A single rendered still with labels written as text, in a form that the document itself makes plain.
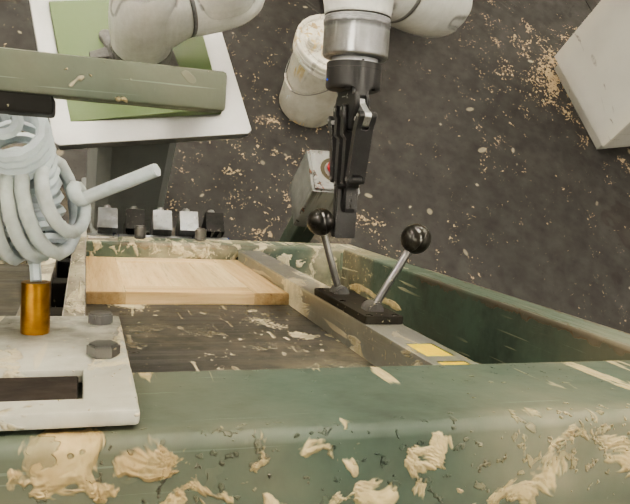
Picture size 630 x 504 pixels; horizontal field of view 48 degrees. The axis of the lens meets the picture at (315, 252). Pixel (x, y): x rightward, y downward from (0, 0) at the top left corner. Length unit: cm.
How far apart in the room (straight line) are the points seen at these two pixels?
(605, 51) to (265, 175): 172
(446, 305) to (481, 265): 178
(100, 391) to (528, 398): 22
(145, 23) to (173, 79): 140
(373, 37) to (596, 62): 275
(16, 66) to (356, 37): 64
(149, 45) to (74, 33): 27
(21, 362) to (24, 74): 14
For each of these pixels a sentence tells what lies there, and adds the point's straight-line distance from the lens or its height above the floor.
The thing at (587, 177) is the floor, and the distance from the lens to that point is 353.
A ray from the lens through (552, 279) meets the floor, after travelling 309.
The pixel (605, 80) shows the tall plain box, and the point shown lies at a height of 25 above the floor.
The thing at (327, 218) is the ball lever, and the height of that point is 145.
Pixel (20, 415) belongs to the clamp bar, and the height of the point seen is 192.
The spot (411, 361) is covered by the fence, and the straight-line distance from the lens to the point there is 72.
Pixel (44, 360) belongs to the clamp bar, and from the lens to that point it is 38.
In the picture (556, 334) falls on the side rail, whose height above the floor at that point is 153.
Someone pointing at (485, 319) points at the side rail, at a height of 139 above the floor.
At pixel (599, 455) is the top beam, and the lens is 40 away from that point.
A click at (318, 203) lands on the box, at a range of 167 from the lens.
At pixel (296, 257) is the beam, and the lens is 156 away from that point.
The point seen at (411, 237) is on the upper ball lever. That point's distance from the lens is 87.
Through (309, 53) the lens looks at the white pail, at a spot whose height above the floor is 35.
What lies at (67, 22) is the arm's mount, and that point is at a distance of 204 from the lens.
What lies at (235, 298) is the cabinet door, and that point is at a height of 122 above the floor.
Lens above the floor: 222
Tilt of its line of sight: 57 degrees down
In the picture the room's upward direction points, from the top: 32 degrees clockwise
